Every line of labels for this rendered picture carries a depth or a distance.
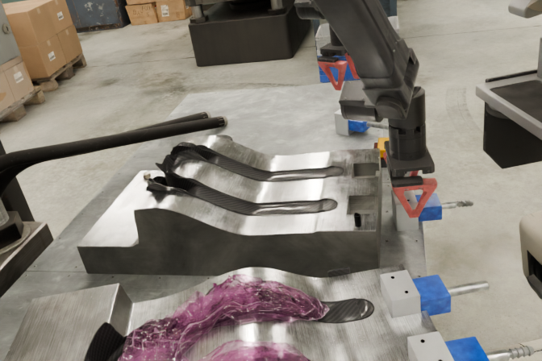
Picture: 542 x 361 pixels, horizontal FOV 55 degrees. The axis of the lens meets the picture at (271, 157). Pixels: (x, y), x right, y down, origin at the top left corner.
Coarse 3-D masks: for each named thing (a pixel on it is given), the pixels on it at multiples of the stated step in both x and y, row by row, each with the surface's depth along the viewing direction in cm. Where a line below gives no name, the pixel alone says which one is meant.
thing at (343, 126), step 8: (336, 112) 124; (336, 120) 124; (344, 120) 123; (352, 120) 122; (336, 128) 125; (344, 128) 124; (352, 128) 123; (360, 128) 121; (368, 128) 123; (384, 128) 119
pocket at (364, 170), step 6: (354, 168) 93; (360, 168) 93; (366, 168) 93; (372, 168) 93; (378, 168) 92; (354, 174) 94; (360, 174) 94; (366, 174) 94; (372, 174) 93; (378, 174) 91
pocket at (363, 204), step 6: (348, 198) 83; (354, 198) 84; (360, 198) 84; (366, 198) 83; (372, 198) 83; (348, 204) 83; (354, 204) 84; (360, 204) 84; (366, 204) 84; (372, 204) 84; (348, 210) 83; (354, 210) 84; (360, 210) 84; (366, 210) 84; (372, 210) 84
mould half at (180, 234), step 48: (240, 144) 102; (144, 192) 102; (240, 192) 89; (288, 192) 89; (336, 192) 85; (96, 240) 89; (144, 240) 84; (192, 240) 82; (240, 240) 80; (288, 240) 78; (336, 240) 77
